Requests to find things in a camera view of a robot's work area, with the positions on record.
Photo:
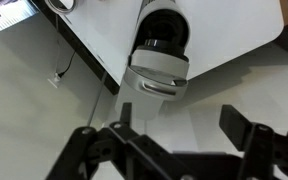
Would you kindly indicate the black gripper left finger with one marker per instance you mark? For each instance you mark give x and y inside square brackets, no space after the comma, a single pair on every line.
[117,156]

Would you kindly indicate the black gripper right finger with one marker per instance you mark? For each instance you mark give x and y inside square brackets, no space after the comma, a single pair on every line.
[267,150]

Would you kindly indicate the grey pod coffeemaker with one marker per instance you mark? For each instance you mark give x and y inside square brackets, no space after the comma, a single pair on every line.
[157,63]

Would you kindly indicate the thin metal pole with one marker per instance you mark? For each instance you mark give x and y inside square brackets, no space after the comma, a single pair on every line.
[97,100]

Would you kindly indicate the white table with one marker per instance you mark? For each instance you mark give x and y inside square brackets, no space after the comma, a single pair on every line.
[84,53]

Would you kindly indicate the white insulated mug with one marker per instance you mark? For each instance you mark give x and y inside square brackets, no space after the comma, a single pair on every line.
[62,5]

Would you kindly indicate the white window blinds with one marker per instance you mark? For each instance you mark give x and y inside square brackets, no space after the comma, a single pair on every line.
[7,16]

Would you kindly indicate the white wall outlet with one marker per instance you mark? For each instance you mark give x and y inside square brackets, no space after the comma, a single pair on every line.
[54,80]

